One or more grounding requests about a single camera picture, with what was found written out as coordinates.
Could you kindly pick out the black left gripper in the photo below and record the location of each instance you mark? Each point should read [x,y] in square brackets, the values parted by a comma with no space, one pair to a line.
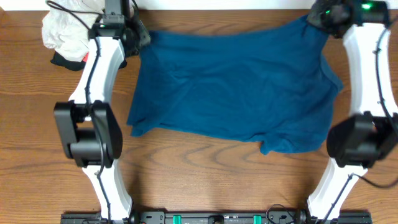
[143,37]

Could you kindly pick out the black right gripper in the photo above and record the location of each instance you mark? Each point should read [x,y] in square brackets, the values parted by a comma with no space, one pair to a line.
[313,17]

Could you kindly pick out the teal blue t-shirt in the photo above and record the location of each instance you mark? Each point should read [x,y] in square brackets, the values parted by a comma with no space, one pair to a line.
[270,86]

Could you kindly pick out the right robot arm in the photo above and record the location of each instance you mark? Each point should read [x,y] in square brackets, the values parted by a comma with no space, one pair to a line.
[369,133]

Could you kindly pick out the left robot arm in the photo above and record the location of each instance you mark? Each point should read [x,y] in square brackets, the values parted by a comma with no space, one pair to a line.
[86,124]

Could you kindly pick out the red-orange garment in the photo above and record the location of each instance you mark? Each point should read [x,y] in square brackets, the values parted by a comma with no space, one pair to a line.
[85,58]

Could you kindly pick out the beige crumpled garment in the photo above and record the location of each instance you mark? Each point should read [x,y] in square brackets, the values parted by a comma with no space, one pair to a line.
[67,34]

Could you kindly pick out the black garment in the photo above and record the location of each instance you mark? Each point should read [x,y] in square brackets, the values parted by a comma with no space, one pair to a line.
[70,65]

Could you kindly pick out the black mounting rail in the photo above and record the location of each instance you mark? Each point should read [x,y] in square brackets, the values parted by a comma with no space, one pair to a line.
[273,216]

